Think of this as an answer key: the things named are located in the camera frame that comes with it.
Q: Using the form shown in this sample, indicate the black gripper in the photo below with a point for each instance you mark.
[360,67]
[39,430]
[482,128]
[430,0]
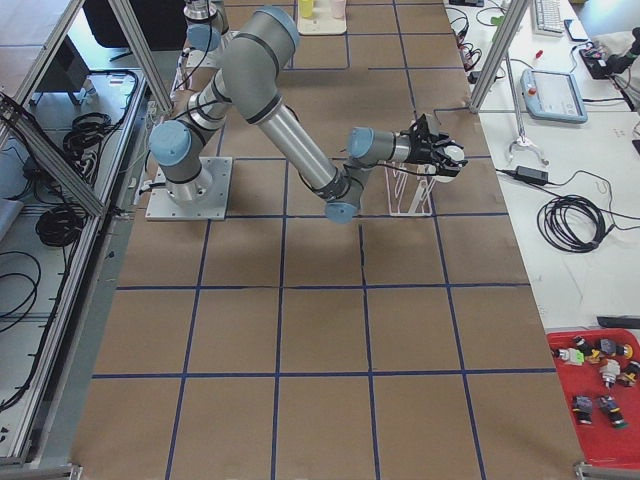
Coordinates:
[423,153]

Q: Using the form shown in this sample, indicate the pale green plastic cup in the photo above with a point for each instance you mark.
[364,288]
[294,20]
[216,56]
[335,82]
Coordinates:
[451,162]

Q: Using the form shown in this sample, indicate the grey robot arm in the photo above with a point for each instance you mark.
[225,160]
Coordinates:
[246,79]
[208,28]

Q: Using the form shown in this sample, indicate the pink plastic cup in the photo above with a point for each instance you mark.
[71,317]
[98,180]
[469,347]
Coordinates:
[338,8]

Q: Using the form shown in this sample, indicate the yellow plastic cup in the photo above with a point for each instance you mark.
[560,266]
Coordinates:
[306,8]

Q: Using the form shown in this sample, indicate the black power adapter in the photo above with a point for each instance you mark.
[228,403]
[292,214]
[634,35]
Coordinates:
[531,175]

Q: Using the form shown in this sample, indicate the blue teach pendant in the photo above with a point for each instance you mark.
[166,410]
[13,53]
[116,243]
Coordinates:
[553,96]

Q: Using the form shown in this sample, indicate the white keyboard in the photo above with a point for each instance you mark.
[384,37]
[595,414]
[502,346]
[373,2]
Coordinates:
[546,18]

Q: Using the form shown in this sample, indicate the beige plastic tray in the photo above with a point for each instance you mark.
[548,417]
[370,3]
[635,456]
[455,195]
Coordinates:
[321,25]

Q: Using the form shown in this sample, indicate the red parts tray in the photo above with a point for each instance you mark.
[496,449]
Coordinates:
[599,374]

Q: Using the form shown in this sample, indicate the white wire cup rack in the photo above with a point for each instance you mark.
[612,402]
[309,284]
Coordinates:
[409,190]

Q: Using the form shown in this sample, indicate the aluminium frame post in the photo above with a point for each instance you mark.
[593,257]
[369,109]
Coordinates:
[504,35]

